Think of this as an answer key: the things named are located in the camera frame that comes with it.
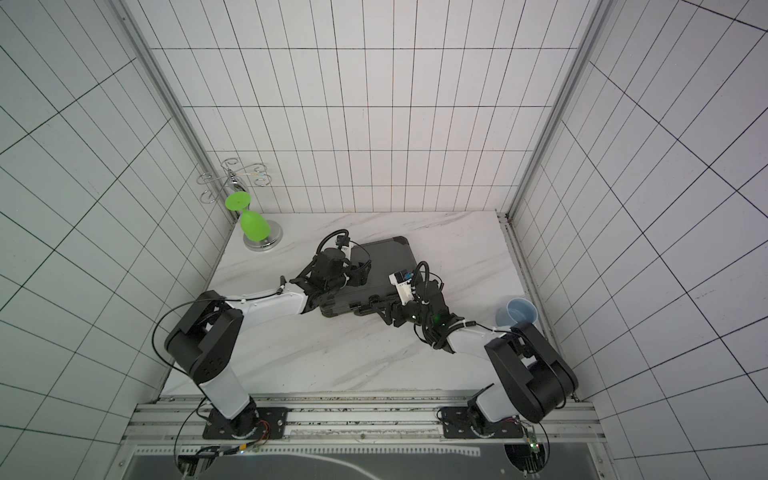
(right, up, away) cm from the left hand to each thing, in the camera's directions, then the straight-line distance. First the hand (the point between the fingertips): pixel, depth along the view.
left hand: (359, 270), depth 92 cm
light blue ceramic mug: (+49, -12, -2) cm, 51 cm away
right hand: (+7, -7, -6) cm, 12 cm away
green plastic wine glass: (-35, +15, +1) cm, 38 cm away
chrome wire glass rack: (-41, +29, -2) cm, 50 cm away
